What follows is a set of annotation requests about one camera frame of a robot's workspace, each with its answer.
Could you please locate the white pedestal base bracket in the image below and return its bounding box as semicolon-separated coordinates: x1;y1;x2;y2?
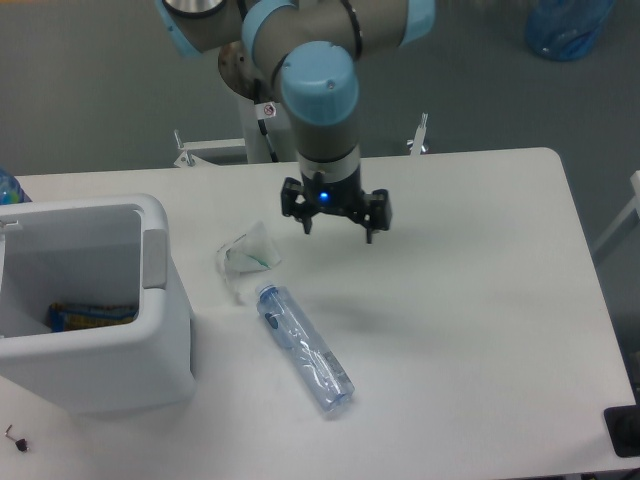
173;129;248;168

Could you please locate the blue plastic bag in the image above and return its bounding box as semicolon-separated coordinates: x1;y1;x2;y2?
524;0;616;62

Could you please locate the clear plastic water bottle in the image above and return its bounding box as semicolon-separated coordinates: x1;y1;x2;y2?
256;283;355;413

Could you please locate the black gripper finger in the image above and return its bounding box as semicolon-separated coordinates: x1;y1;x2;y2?
353;189;392;244
280;177;320;235

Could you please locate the white frame at right edge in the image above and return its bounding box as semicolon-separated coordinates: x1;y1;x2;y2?
592;171;639;266

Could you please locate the metal clamp bolt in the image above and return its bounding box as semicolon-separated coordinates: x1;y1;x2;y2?
406;112;429;156

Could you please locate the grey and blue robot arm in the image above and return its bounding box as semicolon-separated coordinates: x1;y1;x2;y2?
156;1;436;236

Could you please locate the black device at table edge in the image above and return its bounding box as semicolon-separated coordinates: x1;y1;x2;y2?
604;405;639;458

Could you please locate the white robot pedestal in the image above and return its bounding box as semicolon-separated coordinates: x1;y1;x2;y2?
216;41;301;164

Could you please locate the blue yellow snack wrapper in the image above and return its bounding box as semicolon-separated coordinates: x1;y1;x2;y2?
46;303;138;333

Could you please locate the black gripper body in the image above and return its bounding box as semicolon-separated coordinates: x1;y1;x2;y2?
297;167;367;223

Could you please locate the white trash can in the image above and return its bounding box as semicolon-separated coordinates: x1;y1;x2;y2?
1;194;196;413

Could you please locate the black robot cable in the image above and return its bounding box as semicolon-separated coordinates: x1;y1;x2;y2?
251;77;280;164

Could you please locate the blue bottle at left edge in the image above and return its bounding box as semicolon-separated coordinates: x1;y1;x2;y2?
0;168;31;205

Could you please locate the white plastic wrapper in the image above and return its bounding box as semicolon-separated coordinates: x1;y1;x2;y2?
215;221;282;305

